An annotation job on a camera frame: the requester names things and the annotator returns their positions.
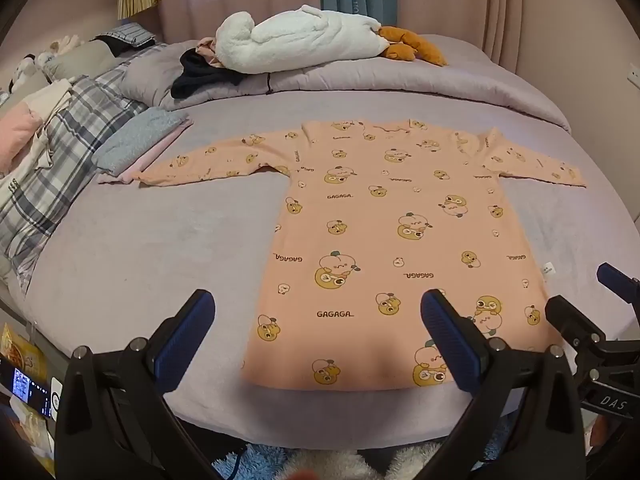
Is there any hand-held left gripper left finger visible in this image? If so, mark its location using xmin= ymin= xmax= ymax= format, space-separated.
xmin=54 ymin=288 xmax=217 ymax=480

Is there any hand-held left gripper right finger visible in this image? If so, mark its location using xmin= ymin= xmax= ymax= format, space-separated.
xmin=420 ymin=288 xmax=587 ymax=480

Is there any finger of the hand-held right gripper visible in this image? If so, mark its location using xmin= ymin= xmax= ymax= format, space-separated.
xmin=597 ymin=262 xmax=640 ymax=307
xmin=544 ymin=295 xmax=609 ymax=362

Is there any peach cartoon print shirt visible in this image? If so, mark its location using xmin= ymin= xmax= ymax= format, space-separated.
xmin=139 ymin=119 xmax=588 ymax=393

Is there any lavender bed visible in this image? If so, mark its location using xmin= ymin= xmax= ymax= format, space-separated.
xmin=19 ymin=34 xmax=640 ymax=438

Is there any blue and white fluffy rug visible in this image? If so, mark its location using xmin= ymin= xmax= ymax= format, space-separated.
xmin=210 ymin=430 xmax=512 ymax=480

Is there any yellow snack packet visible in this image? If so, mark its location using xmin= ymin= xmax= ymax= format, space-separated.
xmin=0 ymin=322 xmax=49 ymax=377

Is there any black device with screen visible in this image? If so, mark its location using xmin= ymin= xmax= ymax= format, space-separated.
xmin=0 ymin=357 xmax=64 ymax=421

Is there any pale snack packet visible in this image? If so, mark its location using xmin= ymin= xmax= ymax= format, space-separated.
xmin=0 ymin=400 xmax=57 ymax=477

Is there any folded pink cloth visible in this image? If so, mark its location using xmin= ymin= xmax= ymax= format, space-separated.
xmin=97 ymin=124 xmax=194 ymax=185

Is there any folded light blue cloth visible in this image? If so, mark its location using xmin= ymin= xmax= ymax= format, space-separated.
xmin=91 ymin=107 xmax=193 ymax=177

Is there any grey plaid quilt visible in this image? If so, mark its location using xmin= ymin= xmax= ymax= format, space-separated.
xmin=0 ymin=67 xmax=151 ymax=292

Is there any lavender rolled comforter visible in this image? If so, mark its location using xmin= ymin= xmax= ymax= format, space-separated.
xmin=120 ymin=34 xmax=572 ymax=134

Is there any navy garment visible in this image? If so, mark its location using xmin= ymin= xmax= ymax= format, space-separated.
xmin=171 ymin=49 xmax=247 ymax=100

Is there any pink bundled cloth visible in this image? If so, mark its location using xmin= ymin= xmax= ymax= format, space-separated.
xmin=0 ymin=105 xmax=44 ymax=174

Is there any cream white garment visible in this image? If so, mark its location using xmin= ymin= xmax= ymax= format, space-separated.
xmin=0 ymin=77 xmax=77 ymax=217

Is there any pink crumpled garment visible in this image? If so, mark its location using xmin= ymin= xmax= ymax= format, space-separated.
xmin=196 ymin=36 xmax=226 ymax=67

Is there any grey green pillow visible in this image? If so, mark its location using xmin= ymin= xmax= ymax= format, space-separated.
xmin=45 ymin=39 xmax=132 ymax=81

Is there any dark cloth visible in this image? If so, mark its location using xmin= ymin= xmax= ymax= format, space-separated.
xmin=95 ymin=35 xmax=147 ymax=59

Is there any blue striped pillow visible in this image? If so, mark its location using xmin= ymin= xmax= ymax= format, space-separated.
xmin=92 ymin=22 xmax=157 ymax=49

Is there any black and white plush toy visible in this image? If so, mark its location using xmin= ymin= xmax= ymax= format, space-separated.
xmin=7 ymin=54 xmax=37 ymax=94

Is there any small white plush toy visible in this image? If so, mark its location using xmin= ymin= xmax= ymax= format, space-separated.
xmin=37 ymin=35 xmax=86 ymax=66

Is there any white plush towel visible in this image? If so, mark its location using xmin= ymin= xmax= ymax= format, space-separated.
xmin=215 ymin=4 xmax=448 ymax=74

